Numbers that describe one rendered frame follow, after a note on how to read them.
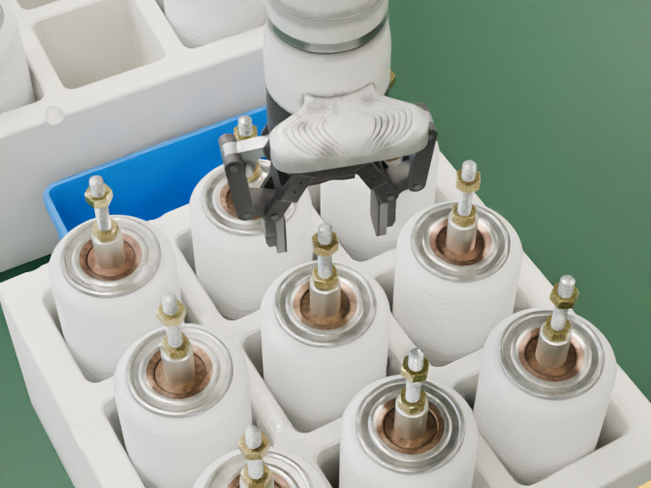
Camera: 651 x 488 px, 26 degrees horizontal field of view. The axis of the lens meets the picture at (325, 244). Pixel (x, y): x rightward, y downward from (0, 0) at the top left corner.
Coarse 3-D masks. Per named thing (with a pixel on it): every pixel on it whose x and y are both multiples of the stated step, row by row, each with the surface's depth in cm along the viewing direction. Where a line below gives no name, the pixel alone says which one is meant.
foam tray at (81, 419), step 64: (320, 192) 123; (448, 192) 119; (192, 256) 120; (384, 256) 115; (192, 320) 113; (256, 320) 111; (64, 384) 107; (256, 384) 107; (448, 384) 107; (64, 448) 116; (320, 448) 104; (640, 448) 104
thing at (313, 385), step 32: (384, 320) 103; (288, 352) 101; (320, 352) 101; (352, 352) 101; (384, 352) 105; (288, 384) 105; (320, 384) 103; (352, 384) 104; (288, 416) 108; (320, 416) 106
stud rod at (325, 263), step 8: (328, 224) 96; (320, 232) 96; (328, 232) 96; (320, 240) 97; (328, 240) 97; (320, 256) 98; (320, 264) 99; (328, 264) 99; (320, 272) 100; (328, 272) 99
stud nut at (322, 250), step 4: (316, 232) 98; (332, 232) 98; (312, 236) 97; (316, 236) 97; (332, 236) 97; (336, 236) 97; (312, 240) 97; (316, 240) 97; (332, 240) 97; (336, 240) 97; (312, 244) 98; (316, 244) 97; (320, 244) 97; (328, 244) 97; (332, 244) 97; (336, 244) 97; (316, 248) 97; (320, 248) 97; (324, 248) 97; (328, 248) 97; (332, 248) 97; (336, 248) 97; (316, 252) 97; (320, 252) 97; (324, 252) 97; (328, 252) 97; (332, 252) 97; (324, 256) 97; (328, 256) 97
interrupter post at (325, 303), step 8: (312, 280) 101; (312, 288) 101; (336, 288) 101; (312, 296) 101; (320, 296) 101; (328, 296) 101; (336, 296) 101; (312, 304) 102; (320, 304) 101; (328, 304) 101; (336, 304) 102; (320, 312) 102; (328, 312) 102; (336, 312) 103
